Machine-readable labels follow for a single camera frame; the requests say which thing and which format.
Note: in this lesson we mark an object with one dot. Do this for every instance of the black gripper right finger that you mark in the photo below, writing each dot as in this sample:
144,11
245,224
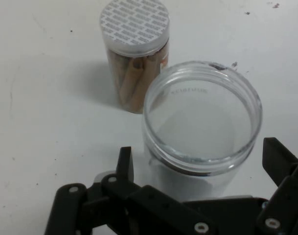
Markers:
283,195

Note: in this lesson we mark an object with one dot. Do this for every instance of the clear plastic jar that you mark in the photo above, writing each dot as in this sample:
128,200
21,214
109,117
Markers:
200,117

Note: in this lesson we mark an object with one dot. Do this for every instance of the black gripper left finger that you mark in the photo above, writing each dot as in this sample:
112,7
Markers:
125,166

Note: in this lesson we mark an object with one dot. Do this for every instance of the cinnamon jar white printed lid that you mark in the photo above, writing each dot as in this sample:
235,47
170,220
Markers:
134,22

